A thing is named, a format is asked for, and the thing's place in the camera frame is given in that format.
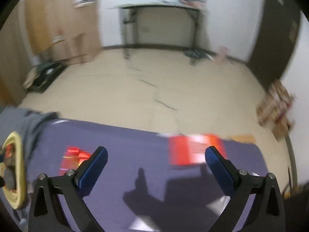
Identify black round lid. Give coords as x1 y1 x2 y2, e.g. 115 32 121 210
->
3 166 17 190

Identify stacked cardboard boxes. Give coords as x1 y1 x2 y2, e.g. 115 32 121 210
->
256 80 295 141

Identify black floor scale mat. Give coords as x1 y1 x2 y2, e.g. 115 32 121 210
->
23 61 68 93

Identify wooden cabinet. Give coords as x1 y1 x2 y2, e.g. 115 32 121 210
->
20 0 102 64

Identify dark brown door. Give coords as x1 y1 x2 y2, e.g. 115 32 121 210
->
247 0 301 90

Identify purple table cloth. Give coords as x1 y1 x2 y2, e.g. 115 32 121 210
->
4 118 270 232

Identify yellow plastic tray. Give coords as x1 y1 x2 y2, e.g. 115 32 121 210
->
1 131 27 210

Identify pink slippers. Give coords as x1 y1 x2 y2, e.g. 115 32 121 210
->
214 46 228 64

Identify grey cloth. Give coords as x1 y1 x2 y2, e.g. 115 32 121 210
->
1 106 59 172

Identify black metal desk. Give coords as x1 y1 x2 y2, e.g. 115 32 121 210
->
105 2 206 66

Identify red Diamond cigarette pack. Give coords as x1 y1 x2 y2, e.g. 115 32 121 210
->
59 146 92 176

